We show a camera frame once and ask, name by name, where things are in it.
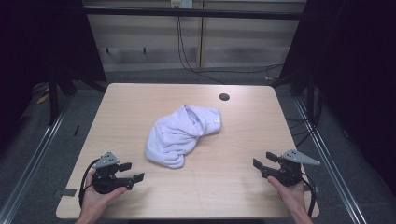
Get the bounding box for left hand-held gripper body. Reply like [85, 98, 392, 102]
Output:
[92, 151, 135, 195]

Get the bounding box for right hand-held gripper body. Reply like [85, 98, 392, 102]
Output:
[261, 148, 321, 188]

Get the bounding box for light purple cloth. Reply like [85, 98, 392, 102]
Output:
[144, 104, 222, 170]

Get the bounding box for person's right hand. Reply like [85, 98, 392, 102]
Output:
[266, 175, 308, 216]

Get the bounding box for person's left hand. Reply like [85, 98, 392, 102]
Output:
[80, 169, 128, 217]

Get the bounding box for black metal stand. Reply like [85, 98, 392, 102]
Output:
[46, 63, 78, 127]

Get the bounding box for yellow floor item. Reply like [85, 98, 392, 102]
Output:
[35, 92, 50, 105]

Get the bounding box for black curtain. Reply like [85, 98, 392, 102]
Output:
[0, 0, 107, 153]
[279, 0, 396, 195]

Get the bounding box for black horizontal metal bar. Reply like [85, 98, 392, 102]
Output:
[83, 7, 308, 21]

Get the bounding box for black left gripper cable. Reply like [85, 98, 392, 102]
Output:
[78, 158, 101, 208]

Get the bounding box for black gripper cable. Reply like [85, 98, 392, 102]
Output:
[300, 172, 318, 218]
[78, 158, 101, 208]

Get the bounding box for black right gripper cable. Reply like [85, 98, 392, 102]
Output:
[300, 172, 318, 218]

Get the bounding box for metal floor rail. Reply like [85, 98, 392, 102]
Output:
[293, 97, 369, 224]
[0, 95, 75, 224]

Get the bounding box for black floor cables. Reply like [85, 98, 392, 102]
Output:
[285, 96, 323, 147]

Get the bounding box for black floor cable along wall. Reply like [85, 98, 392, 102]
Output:
[197, 63, 285, 76]

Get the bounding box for black hanging wall cable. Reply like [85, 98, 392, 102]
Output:
[175, 5, 227, 85]

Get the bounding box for white wall socket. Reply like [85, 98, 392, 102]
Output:
[170, 0, 194, 9]

